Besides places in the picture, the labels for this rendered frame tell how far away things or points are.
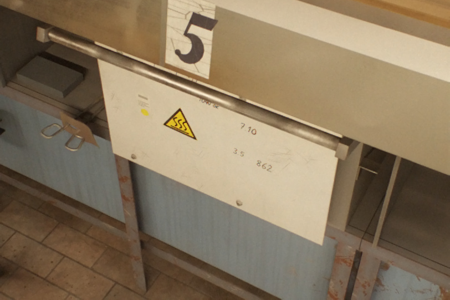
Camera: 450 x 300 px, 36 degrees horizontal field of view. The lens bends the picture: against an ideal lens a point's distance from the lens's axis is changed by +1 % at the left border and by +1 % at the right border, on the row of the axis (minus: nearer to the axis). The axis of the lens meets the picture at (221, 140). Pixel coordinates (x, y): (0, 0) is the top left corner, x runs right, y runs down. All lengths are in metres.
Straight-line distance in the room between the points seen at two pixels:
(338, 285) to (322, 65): 1.05
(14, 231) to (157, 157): 1.31
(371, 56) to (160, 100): 0.69
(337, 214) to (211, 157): 0.36
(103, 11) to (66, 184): 1.39
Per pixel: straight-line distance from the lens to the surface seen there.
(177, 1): 1.14
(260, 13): 1.08
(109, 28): 1.25
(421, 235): 1.84
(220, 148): 1.59
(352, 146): 1.26
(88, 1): 1.26
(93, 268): 2.78
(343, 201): 1.71
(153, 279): 2.72
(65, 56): 2.32
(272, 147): 1.50
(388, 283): 2.00
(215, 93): 1.32
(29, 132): 2.48
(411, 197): 1.91
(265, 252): 2.15
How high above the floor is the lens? 2.28
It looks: 46 degrees down
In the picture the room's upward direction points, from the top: straight up
